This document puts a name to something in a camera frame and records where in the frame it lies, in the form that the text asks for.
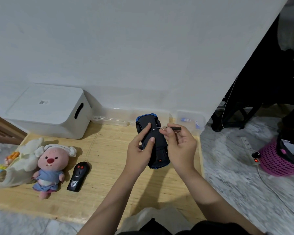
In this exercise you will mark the small colourful plush toy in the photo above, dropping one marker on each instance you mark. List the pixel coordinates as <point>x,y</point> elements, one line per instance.
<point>8,160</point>

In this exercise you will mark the person's black shorts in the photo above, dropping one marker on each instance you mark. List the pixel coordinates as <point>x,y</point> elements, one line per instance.
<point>198,228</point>

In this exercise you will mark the person's left thumb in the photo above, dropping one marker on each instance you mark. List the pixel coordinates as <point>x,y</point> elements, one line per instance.
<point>150,143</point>

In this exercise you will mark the long clear plastic box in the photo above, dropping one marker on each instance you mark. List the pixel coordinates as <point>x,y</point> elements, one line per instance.
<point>112,119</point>

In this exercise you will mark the person's right forearm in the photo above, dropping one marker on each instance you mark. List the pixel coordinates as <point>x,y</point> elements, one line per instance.
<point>210,203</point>

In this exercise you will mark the person's right thumb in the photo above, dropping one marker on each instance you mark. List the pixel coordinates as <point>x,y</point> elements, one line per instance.
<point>171,137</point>

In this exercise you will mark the blue black toy car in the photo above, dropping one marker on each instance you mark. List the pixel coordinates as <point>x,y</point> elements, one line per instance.
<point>159,149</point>

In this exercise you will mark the black chair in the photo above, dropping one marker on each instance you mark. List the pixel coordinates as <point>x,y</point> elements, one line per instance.
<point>259,78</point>

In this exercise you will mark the small black screwdriver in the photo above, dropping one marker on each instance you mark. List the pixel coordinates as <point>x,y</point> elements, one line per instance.
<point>175,128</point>

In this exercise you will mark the pink plastic basket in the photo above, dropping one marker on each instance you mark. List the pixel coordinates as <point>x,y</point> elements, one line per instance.
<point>272,161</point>

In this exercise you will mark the black bag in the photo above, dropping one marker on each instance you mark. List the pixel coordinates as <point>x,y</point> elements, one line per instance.
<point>290,146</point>

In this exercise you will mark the brown wooden furniture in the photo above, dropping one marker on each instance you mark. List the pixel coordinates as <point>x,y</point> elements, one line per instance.
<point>5,130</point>

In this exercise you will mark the clear plastic parts box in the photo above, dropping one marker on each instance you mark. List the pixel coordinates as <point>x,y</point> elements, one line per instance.
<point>194,117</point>

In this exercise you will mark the small blue white clip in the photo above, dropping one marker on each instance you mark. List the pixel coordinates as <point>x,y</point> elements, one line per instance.
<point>197,124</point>

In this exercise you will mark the white lidded storage box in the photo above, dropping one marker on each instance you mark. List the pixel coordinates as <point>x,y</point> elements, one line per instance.
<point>49,112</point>

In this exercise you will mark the black remote controller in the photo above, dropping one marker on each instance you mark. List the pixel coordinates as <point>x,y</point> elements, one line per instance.
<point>79,176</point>

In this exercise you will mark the person's left forearm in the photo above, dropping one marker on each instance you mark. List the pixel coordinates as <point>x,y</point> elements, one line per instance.
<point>112,203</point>

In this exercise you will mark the small blue white tube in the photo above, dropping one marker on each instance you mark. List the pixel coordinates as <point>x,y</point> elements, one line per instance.
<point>185,119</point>

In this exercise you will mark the pink beaver plush toy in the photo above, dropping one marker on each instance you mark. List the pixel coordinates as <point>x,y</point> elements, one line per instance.
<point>50,168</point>

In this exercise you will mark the white power strip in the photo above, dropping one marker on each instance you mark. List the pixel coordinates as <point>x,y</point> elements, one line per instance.
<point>250,150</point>

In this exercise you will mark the person's white shirt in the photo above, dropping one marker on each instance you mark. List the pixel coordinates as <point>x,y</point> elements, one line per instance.
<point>156,215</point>

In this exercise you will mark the person's right hand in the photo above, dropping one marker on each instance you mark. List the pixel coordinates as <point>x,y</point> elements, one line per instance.
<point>183,151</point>

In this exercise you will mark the white plush toy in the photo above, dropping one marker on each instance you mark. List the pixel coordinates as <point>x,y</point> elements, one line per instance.
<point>22,166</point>

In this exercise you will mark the person's left hand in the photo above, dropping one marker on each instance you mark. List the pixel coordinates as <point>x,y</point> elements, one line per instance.
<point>137,154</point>

